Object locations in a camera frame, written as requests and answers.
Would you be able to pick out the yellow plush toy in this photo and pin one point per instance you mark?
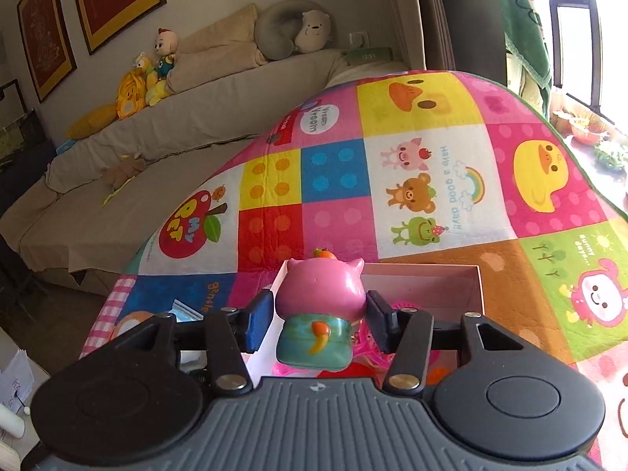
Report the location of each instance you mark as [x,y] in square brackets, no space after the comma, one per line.
[154,83]

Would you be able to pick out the pink toy net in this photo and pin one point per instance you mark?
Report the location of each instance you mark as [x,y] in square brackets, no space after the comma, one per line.
[359,348]

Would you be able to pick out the green dinosaur towel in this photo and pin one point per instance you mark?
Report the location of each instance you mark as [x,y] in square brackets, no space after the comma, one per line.
[522,34]

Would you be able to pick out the pink pig figure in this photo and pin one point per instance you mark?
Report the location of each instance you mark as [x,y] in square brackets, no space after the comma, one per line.
[319,294]

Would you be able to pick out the brown plush toy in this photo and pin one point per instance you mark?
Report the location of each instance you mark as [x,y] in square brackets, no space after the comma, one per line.
[122,171]

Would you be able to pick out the green digital clock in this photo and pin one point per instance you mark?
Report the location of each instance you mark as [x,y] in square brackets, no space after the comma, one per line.
[368,56]

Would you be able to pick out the pots on window sill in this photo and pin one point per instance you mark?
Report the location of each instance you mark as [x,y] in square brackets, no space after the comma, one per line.
[588,132]

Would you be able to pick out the grey neck pillow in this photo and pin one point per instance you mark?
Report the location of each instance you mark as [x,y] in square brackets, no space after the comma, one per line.
[274,24]

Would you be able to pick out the beige sofa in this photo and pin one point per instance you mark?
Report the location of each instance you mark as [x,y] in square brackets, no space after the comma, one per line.
[147,196]

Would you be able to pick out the red-haired doll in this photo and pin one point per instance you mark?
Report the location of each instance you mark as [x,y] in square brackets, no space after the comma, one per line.
[164,51]

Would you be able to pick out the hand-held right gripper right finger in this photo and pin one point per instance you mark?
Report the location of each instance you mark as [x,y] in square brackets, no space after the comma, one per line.
[380,321]

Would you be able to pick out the red round toy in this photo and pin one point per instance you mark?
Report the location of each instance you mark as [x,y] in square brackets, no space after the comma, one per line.
[363,372]

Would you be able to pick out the yellow pillow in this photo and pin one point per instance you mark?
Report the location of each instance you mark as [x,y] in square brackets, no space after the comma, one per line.
[91,122]

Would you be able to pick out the black shelf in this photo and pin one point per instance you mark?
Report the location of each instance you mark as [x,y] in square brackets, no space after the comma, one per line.
[19,147]

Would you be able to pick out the white wall socket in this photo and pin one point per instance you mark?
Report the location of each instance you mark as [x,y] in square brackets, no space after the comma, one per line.
[358,39]

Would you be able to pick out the beige curtain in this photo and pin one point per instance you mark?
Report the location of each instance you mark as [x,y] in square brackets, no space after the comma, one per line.
[456,10]

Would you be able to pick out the small blue object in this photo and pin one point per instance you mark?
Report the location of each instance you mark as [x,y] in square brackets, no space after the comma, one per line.
[66,146]

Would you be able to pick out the blue and white packet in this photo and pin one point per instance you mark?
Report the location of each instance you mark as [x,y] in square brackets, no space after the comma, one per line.
[189,311]

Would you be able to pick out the pink cardboard box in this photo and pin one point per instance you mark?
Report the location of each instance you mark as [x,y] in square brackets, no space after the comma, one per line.
[441,289]

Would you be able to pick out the beige folded cushion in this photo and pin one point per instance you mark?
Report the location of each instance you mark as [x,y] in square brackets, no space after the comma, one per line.
[216,54]

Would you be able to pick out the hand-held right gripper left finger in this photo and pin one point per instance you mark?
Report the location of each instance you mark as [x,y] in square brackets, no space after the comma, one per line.
[260,321]

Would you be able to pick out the colourful cartoon play mat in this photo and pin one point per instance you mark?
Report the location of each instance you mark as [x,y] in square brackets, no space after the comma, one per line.
[441,181]

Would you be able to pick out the black window frame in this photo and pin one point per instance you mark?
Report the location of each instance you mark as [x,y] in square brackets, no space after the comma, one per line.
[591,24]

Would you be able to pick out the stack of white papers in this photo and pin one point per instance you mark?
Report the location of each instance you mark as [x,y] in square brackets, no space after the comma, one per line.
[17,378]

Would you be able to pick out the white bear plush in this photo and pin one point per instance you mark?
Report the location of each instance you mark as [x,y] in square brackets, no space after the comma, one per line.
[314,32]

